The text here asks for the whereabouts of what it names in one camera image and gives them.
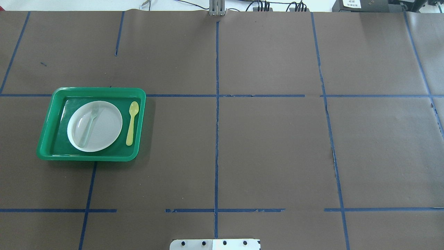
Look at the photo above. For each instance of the black equipment box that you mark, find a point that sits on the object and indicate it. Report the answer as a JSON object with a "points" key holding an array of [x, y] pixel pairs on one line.
{"points": [[366, 6]]}

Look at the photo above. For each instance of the white round plate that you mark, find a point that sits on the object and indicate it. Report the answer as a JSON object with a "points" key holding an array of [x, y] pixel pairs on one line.
{"points": [[106, 128]]}

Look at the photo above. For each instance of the aluminium frame post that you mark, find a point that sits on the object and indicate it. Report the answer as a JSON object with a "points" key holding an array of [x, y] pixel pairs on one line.
{"points": [[217, 8]]}

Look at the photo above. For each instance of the green plastic tray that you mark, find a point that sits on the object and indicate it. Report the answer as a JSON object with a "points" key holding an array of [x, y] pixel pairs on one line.
{"points": [[54, 144]]}

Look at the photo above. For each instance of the brown paper table cover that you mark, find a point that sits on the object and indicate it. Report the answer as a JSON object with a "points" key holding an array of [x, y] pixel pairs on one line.
{"points": [[312, 131]]}

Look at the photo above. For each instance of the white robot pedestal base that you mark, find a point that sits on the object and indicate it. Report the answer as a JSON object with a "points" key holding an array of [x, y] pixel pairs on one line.
{"points": [[215, 244]]}

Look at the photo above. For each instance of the yellow plastic spoon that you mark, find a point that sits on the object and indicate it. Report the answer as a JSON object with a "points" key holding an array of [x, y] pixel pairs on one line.
{"points": [[133, 111]]}

